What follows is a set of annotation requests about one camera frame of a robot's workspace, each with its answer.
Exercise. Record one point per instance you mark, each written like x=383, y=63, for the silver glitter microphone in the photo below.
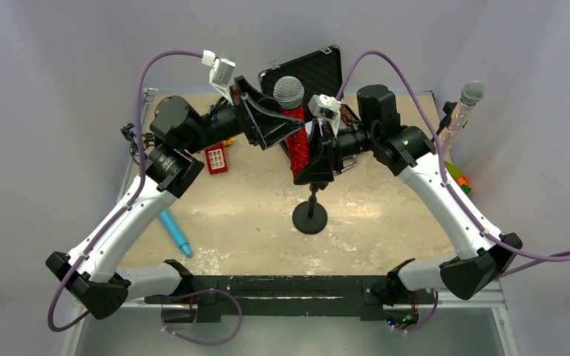
x=472, y=93

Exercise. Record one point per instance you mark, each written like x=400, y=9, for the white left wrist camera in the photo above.
x=221, y=70

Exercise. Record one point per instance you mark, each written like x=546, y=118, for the green toy block bar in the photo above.
x=453, y=170

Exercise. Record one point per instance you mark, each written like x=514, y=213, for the red yellow toy block truck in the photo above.
x=216, y=157

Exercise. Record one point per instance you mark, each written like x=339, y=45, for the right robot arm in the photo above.
x=483, y=252

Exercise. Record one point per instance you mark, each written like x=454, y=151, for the black mic stand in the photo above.
x=310, y=217
x=448, y=109

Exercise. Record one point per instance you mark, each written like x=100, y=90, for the black shock mount tripod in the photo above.
x=129, y=135

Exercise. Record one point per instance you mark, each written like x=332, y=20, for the black poker chip case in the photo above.
x=320, y=72

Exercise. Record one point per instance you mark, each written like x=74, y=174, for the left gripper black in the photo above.
x=246, y=113

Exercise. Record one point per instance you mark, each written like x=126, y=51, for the red glitter microphone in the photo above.
x=289, y=93

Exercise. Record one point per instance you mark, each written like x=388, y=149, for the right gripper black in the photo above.
x=329, y=149

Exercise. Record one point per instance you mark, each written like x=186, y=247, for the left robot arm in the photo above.
x=90, y=271

